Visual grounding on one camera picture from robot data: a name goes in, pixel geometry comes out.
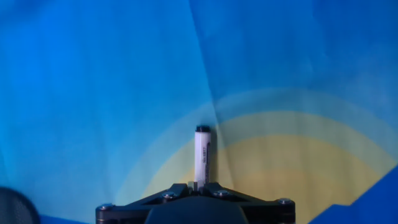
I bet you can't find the white whiteboard marker pen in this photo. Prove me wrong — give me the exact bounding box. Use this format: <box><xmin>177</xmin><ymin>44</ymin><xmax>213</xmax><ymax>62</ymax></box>
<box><xmin>194</xmin><ymin>124</ymin><xmax>212</xmax><ymax>189</ymax></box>

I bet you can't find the blue mountain print cloth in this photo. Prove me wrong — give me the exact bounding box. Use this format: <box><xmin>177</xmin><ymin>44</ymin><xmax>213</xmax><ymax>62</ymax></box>
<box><xmin>0</xmin><ymin>0</ymin><xmax>398</xmax><ymax>224</ymax></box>

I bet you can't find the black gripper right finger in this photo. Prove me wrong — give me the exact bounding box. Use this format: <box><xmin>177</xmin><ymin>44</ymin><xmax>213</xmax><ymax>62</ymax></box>
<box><xmin>198</xmin><ymin>182</ymin><xmax>296</xmax><ymax>224</ymax></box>

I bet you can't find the black mesh pen holder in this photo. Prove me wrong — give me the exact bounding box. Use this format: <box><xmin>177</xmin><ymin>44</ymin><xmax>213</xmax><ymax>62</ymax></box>
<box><xmin>0</xmin><ymin>186</ymin><xmax>42</xmax><ymax>224</ymax></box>

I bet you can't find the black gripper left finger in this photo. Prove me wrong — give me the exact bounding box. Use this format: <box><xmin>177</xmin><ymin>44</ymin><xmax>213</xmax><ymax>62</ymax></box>
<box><xmin>95</xmin><ymin>182</ymin><xmax>198</xmax><ymax>224</ymax></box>

